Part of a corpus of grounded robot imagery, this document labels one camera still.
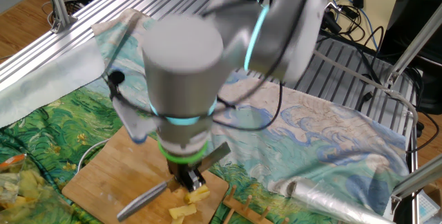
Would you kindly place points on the white grid tray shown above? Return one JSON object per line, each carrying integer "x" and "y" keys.
{"x": 428, "y": 210}

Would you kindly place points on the black plug connector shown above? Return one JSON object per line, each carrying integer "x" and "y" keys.
{"x": 366, "y": 96}

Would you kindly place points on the black power adapter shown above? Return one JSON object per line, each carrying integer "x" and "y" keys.
{"x": 358, "y": 0}

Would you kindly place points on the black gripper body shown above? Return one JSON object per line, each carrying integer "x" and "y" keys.
{"x": 186, "y": 170}

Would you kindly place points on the painted landscape tablecloth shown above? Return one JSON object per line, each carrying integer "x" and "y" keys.
{"x": 310, "y": 141}

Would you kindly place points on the steel cleaver knife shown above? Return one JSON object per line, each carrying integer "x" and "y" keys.
{"x": 141, "y": 201}

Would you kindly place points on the wooden peg rack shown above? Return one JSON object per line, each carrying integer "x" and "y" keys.
{"x": 252, "y": 210}

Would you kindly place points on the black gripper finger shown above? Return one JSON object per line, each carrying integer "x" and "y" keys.
{"x": 195, "y": 180}
{"x": 173, "y": 172}

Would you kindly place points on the black clamp mount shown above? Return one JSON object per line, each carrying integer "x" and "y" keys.
{"x": 331, "y": 23}

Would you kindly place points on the clear plastic wrap roll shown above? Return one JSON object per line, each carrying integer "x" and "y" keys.
{"x": 331, "y": 201}

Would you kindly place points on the aluminium frame post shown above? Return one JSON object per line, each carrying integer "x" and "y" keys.
{"x": 421, "y": 179}
{"x": 414, "y": 44}
{"x": 57, "y": 2}

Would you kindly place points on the large black case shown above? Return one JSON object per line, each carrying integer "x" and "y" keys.
{"x": 424, "y": 9}

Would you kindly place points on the wooden cutting board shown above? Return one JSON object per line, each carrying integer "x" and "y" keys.
{"x": 114, "y": 179}

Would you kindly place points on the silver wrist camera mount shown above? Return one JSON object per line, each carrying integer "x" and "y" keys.
{"x": 133, "y": 120}

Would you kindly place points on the bag of chopped potato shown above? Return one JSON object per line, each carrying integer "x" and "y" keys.
{"x": 24, "y": 196}

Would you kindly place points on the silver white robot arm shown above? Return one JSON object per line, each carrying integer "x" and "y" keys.
{"x": 183, "y": 72}

